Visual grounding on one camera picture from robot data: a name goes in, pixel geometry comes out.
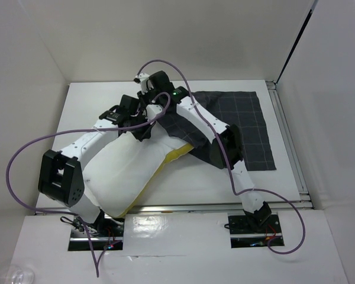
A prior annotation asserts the white pillow yellow edge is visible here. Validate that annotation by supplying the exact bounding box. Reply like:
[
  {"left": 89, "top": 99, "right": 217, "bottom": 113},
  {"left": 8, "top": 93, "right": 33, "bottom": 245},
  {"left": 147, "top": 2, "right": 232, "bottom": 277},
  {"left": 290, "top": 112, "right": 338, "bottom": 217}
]
[{"left": 83, "top": 129, "right": 193, "bottom": 218}]

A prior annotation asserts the dark grey checked pillowcase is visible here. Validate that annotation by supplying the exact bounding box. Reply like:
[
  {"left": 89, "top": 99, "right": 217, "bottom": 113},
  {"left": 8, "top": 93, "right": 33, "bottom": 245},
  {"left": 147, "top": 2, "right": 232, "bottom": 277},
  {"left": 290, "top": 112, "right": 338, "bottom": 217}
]
[{"left": 158, "top": 91, "right": 277, "bottom": 172}]

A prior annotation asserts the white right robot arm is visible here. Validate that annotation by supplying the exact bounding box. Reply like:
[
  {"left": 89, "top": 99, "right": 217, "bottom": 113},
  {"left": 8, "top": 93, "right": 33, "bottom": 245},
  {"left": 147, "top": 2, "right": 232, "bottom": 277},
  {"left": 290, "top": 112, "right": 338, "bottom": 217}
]
[{"left": 134, "top": 71, "right": 272, "bottom": 232}]

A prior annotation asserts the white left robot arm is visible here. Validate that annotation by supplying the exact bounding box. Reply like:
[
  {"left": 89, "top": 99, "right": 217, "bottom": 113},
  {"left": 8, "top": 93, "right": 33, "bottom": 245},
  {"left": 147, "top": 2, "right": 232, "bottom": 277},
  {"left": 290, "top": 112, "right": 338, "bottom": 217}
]
[{"left": 38, "top": 95, "right": 151, "bottom": 236}]

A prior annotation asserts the clear plastic object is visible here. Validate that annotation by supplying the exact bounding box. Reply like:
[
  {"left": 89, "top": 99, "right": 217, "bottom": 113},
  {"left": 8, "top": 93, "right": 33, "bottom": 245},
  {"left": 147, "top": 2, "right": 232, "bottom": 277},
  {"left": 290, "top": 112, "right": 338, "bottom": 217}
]
[{"left": 0, "top": 264, "right": 35, "bottom": 284}]

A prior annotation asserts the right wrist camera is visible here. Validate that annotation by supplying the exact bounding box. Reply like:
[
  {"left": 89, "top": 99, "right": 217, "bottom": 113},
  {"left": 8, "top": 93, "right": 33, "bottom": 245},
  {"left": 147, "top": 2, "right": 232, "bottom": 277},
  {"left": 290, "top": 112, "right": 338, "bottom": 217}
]
[{"left": 133, "top": 73, "right": 149, "bottom": 93}]

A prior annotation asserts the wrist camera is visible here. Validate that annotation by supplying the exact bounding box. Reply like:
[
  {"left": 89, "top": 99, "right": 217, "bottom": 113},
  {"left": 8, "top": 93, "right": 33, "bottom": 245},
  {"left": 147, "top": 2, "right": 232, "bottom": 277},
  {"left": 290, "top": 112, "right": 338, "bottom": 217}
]
[
  {"left": 133, "top": 73, "right": 149, "bottom": 93},
  {"left": 146, "top": 104, "right": 165, "bottom": 121}
]

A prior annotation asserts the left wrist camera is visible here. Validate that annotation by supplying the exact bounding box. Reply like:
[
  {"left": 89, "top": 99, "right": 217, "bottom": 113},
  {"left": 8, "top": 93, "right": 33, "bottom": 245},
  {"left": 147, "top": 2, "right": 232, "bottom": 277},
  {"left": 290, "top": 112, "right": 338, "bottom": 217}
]
[{"left": 146, "top": 104, "right": 165, "bottom": 121}]

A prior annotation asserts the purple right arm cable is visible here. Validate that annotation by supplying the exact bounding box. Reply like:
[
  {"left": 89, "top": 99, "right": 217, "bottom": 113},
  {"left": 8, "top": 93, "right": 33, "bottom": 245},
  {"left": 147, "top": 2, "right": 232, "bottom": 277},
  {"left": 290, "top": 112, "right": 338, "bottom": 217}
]
[{"left": 135, "top": 59, "right": 306, "bottom": 255}]

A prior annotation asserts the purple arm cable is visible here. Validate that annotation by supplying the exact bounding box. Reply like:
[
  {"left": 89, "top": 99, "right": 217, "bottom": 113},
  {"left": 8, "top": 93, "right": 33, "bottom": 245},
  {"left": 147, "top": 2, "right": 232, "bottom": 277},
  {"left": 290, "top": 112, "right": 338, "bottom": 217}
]
[
  {"left": 135, "top": 59, "right": 306, "bottom": 255},
  {"left": 5, "top": 92, "right": 173, "bottom": 277}
]

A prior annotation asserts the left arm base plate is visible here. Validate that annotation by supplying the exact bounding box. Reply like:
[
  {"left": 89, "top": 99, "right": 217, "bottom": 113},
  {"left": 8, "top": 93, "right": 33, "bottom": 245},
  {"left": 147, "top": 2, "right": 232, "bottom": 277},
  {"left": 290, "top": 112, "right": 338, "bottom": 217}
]
[{"left": 64, "top": 216, "right": 125, "bottom": 251}]

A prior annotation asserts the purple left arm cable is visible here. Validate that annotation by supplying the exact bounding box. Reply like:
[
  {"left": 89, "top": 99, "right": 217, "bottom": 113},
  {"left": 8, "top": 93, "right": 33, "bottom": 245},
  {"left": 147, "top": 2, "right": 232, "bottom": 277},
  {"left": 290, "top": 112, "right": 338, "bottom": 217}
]
[{"left": 5, "top": 92, "right": 173, "bottom": 277}]

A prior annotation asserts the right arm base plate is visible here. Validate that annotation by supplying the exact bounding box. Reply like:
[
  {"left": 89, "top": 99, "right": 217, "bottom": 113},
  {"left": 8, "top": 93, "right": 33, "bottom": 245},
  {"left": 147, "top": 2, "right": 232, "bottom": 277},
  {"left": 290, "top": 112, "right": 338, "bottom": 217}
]
[{"left": 224, "top": 214, "right": 285, "bottom": 249}]

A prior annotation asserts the aluminium rail frame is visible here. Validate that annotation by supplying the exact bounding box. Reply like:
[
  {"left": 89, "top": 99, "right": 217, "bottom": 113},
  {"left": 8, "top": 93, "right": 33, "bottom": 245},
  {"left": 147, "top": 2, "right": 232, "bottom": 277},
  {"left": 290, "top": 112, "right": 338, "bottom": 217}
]
[{"left": 34, "top": 80, "right": 314, "bottom": 215}]

